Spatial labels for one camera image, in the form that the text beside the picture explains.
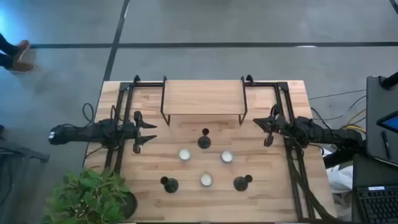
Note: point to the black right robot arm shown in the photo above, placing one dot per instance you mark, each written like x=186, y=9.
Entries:
x=326, y=133

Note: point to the black pen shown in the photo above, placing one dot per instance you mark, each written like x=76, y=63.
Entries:
x=385, y=141

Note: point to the person's shoe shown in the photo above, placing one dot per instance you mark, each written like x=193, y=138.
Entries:
x=22, y=49
x=23, y=67

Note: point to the tall black candlestick holder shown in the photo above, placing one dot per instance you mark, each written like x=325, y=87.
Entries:
x=171, y=185

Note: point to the dark grey side desk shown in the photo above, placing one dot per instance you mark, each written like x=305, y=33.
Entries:
x=377, y=102

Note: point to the white plastic bag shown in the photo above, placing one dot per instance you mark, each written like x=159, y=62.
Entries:
x=340, y=179

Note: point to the green leafy plant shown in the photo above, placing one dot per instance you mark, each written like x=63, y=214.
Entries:
x=90, y=196

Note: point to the black laptop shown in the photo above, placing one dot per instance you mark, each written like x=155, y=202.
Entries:
x=373, y=205

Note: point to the wooden shelf with black legs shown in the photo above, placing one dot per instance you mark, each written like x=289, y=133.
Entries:
x=202, y=98

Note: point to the black metal rig frame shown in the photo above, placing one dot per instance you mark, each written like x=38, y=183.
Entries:
x=282, y=85

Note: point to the black metal stand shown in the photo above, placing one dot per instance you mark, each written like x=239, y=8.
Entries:
x=31, y=154

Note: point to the tablet with blue screen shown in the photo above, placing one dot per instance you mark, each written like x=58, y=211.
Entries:
x=391, y=122

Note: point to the black plant pot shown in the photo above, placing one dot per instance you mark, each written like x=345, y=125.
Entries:
x=132, y=205

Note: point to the black cylinder on desk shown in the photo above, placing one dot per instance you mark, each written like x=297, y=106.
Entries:
x=390, y=80

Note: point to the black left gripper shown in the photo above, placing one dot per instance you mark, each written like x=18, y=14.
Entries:
x=136, y=133

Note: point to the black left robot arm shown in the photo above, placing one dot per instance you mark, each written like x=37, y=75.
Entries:
x=87, y=133

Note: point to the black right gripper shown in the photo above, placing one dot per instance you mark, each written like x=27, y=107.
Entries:
x=280, y=124

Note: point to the black bar beside table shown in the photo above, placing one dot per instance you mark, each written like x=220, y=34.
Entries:
x=337, y=160

